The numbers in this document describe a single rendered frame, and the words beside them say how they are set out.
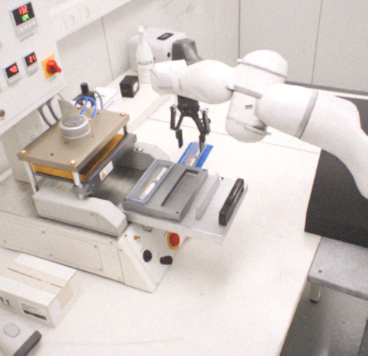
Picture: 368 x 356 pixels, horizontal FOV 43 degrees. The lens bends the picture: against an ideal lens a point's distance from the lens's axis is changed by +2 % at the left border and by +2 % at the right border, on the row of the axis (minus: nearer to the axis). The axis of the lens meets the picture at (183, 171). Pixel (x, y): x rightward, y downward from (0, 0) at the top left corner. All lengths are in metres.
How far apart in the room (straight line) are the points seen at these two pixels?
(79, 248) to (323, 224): 0.70
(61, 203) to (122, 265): 0.23
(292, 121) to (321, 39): 2.65
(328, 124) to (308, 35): 2.66
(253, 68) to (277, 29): 2.61
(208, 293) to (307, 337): 0.92
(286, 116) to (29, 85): 0.69
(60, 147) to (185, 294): 0.51
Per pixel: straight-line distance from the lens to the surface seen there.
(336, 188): 1.40
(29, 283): 1.29
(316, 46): 3.65
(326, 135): 1.00
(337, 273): 1.36
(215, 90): 1.11
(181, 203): 1.16
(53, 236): 1.34
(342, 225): 1.41
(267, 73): 1.08
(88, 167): 1.23
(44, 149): 1.25
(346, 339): 2.15
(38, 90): 1.35
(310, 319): 2.19
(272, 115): 1.00
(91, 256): 1.31
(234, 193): 1.17
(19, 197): 1.42
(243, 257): 1.36
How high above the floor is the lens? 1.75
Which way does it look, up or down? 36 degrees down
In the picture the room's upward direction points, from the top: 5 degrees counter-clockwise
